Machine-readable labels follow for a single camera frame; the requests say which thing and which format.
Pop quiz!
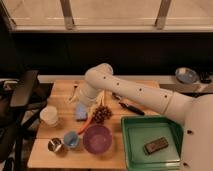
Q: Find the silver fork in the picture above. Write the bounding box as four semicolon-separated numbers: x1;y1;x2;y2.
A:
69;81;79;102

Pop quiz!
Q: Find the small blue cup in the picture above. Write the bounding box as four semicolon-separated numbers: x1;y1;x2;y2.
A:
63;131;79;149

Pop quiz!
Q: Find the white plastic cup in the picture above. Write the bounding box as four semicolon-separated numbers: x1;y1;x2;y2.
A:
40;106;59;126

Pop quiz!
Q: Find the green plastic tray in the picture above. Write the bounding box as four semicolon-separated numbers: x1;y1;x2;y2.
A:
121;115;183;171

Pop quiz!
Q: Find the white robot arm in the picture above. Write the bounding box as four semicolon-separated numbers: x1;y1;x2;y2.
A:
77;63;213;171

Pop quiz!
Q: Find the blue sponge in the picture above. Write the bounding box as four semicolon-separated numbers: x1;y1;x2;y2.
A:
75;102;87;121

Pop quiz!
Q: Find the grey round dish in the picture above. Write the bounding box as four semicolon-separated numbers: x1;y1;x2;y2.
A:
175;67;198;84

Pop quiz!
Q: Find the dark brown sponge block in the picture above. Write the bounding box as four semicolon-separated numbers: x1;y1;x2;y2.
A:
144;137;169;155

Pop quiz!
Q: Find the dark grape bunch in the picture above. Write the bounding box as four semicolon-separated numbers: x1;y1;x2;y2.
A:
93;106;112;124

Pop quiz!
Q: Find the pale banana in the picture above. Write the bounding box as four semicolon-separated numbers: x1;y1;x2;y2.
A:
91;91;105;109

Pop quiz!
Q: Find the black office chair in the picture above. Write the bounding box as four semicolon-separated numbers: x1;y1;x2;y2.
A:
0;70;47;171

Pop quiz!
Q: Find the small metal cup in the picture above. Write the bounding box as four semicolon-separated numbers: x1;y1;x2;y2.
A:
48;138;63;153

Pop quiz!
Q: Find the purple plastic bowl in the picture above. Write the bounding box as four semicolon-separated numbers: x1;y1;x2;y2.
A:
83;124;112;155

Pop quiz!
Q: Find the red orange pepper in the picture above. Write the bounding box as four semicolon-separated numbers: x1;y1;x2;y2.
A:
77;116;93;135

